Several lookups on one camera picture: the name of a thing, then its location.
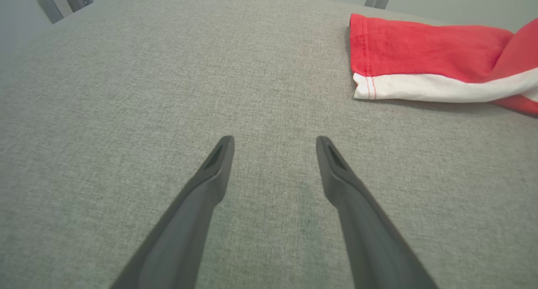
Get grey fabric sofa cushion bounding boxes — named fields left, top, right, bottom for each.
left=0, top=0, right=538, bottom=289

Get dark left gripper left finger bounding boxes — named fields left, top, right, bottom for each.
left=110, top=135, right=235, bottom=289

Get grey slanted rounded strut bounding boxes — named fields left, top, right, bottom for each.
left=37, top=0, right=64, bottom=24

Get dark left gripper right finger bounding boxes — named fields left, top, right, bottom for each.
left=316, top=136, right=440, bottom=289

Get red shorts with white bands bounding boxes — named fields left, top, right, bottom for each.
left=349, top=13, right=538, bottom=117

